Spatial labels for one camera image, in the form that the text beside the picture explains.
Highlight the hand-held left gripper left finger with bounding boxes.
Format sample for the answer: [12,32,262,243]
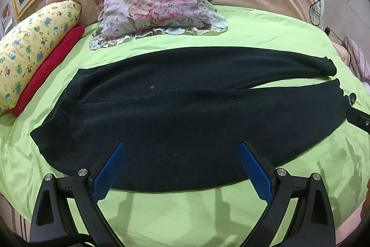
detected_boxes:
[29,142,127,247]

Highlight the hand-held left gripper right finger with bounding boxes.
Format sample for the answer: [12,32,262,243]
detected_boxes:
[239,141,336,247]

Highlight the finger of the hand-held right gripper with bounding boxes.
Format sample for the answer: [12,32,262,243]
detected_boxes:
[346,93,370,135]

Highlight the black pants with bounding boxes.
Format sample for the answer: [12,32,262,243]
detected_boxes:
[30,46,354,193]

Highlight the pink striped cloth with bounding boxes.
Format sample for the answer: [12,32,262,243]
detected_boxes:
[332,36,370,84]

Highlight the green bed sheet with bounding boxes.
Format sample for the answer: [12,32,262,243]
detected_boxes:
[0,5,370,247]

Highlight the red towel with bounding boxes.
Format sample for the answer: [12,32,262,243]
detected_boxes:
[7,26,85,118]

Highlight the yellow cartoon print pillow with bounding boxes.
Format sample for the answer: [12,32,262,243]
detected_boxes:
[0,0,83,112]

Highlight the floral ruffled pillow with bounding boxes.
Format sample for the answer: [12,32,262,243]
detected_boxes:
[89,0,229,51]

